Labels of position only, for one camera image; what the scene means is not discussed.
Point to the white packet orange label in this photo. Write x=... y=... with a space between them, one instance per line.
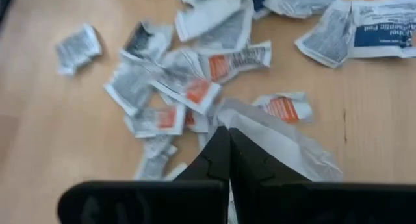
x=159 y=120
x=282 y=107
x=234 y=60
x=191 y=87
x=195 y=120

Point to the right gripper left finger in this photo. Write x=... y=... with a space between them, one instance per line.
x=195 y=201

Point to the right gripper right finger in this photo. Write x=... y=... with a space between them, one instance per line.
x=292 y=204

